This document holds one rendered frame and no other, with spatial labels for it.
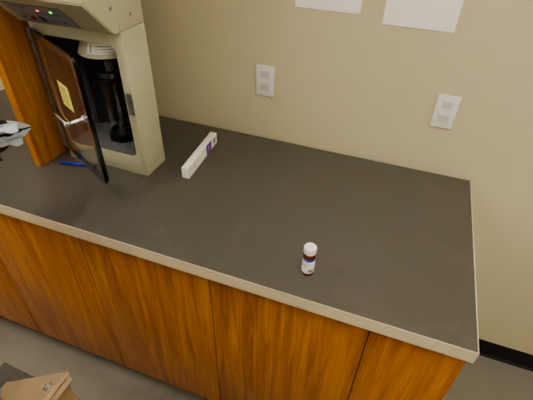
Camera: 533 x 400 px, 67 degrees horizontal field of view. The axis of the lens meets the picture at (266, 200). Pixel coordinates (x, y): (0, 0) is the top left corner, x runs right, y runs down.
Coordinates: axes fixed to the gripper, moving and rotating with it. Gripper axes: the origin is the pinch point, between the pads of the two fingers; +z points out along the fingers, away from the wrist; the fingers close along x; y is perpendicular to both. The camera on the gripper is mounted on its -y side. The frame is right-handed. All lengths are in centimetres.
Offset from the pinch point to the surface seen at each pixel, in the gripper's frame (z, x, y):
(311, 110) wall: 87, -13, 27
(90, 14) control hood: 20.7, 27.5, 10.6
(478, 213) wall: 118, -41, 87
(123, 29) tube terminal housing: 30.1, 21.4, 6.3
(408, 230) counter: 73, -26, 81
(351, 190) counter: 76, -26, 58
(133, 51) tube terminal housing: 32.5, 14.9, 5.1
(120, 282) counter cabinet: 6, -50, 22
